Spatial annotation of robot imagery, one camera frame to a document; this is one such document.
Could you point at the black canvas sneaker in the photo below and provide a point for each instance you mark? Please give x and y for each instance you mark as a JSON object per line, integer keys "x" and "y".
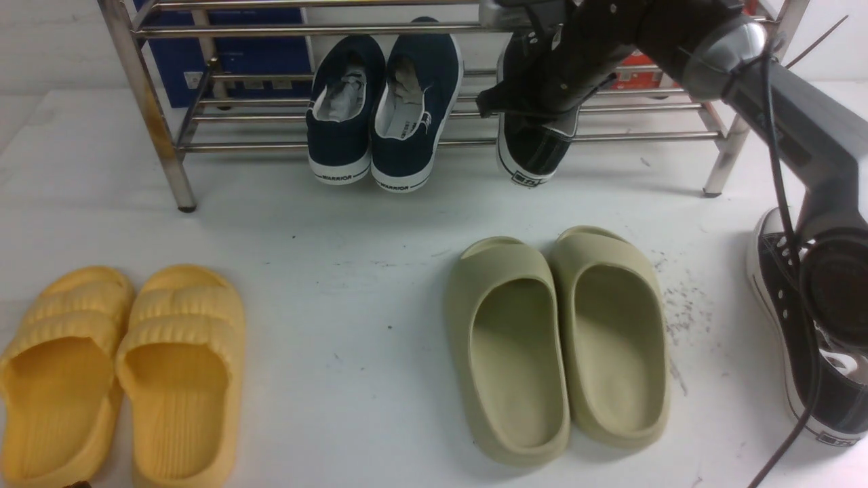
{"x": 839, "y": 418}
{"x": 530, "y": 154}

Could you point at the yellow foam slide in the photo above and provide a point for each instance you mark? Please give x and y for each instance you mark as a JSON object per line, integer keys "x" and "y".
{"x": 181, "y": 364}
{"x": 59, "y": 386}

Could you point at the navy canvas shoe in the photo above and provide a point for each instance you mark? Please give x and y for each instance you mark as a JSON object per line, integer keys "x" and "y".
{"x": 422, "y": 82}
{"x": 345, "y": 90}

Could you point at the right yellow foam slide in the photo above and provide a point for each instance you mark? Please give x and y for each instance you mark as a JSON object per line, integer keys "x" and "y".
{"x": 181, "y": 364}

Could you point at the right green foam slide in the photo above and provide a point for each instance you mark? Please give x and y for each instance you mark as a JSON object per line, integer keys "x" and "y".
{"x": 612, "y": 327}

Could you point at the left navy canvas shoe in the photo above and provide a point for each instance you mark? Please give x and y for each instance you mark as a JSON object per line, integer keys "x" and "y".
{"x": 345, "y": 90}

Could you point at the blue cardboard box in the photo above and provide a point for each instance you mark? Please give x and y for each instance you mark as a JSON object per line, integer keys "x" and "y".
{"x": 181, "y": 62}

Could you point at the right navy canvas shoe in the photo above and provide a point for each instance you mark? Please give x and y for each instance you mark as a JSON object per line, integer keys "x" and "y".
{"x": 422, "y": 82}

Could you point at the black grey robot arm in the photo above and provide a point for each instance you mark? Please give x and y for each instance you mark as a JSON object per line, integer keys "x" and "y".
{"x": 824, "y": 144}

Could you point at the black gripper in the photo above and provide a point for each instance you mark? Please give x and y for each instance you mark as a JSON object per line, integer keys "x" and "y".
{"x": 589, "y": 39}

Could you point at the red cardboard box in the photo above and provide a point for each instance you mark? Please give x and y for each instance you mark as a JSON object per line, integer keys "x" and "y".
{"x": 634, "y": 76}

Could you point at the stainless steel shoe rack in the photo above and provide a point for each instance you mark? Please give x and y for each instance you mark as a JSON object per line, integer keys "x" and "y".
{"x": 131, "y": 31}

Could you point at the left green foam slide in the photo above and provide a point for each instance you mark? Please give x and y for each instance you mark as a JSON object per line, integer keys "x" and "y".
{"x": 500, "y": 311}

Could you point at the left yellow foam slide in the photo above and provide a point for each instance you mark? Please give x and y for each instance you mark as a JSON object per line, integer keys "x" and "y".
{"x": 59, "y": 386}

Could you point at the green foam slide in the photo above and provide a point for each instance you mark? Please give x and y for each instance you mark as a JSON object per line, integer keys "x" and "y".
{"x": 612, "y": 327}
{"x": 500, "y": 311}

